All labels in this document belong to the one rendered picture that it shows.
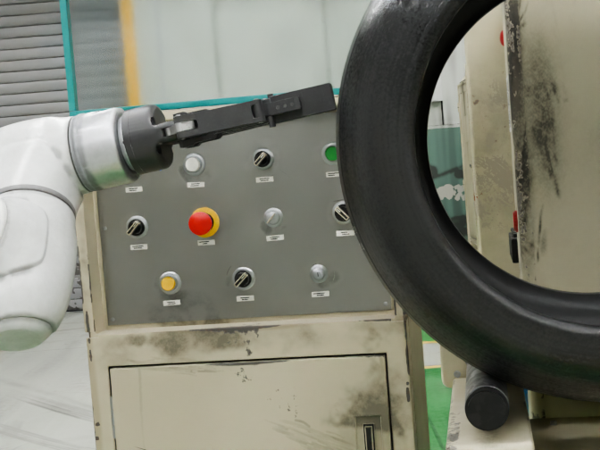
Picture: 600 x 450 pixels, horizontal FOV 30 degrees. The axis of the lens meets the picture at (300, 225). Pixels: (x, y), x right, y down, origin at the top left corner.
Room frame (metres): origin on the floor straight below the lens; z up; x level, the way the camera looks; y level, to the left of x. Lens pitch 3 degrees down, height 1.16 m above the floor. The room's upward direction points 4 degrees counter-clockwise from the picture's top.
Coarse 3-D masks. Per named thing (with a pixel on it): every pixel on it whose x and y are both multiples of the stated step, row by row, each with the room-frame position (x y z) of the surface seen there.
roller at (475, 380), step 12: (468, 372) 1.25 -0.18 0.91; (480, 372) 1.19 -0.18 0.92; (468, 384) 1.18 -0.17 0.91; (480, 384) 1.13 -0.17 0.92; (492, 384) 1.13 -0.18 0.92; (504, 384) 1.18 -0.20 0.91; (468, 396) 1.12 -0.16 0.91; (480, 396) 1.11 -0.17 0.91; (492, 396) 1.11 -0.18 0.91; (504, 396) 1.11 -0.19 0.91; (468, 408) 1.12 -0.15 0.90; (480, 408) 1.11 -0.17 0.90; (492, 408) 1.11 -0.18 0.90; (504, 408) 1.11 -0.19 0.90; (468, 420) 1.12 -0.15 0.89; (480, 420) 1.11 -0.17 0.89; (492, 420) 1.11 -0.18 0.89; (504, 420) 1.11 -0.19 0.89
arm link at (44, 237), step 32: (32, 192) 1.21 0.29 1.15; (0, 224) 1.14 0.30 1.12; (32, 224) 1.17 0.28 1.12; (64, 224) 1.21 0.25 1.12; (0, 256) 1.13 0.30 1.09; (32, 256) 1.14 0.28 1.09; (64, 256) 1.18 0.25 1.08; (0, 288) 1.12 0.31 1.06; (32, 288) 1.13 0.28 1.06; (64, 288) 1.17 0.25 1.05; (0, 320) 1.12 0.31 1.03; (32, 320) 1.13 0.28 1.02
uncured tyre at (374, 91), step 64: (384, 0) 1.15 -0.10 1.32; (448, 0) 1.11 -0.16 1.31; (384, 64) 1.12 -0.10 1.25; (384, 128) 1.12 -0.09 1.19; (384, 192) 1.12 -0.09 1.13; (384, 256) 1.15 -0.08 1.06; (448, 256) 1.11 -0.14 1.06; (448, 320) 1.12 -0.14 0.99; (512, 320) 1.10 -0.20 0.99; (576, 320) 1.35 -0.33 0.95; (512, 384) 1.17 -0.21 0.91; (576, 384) 1.11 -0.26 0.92
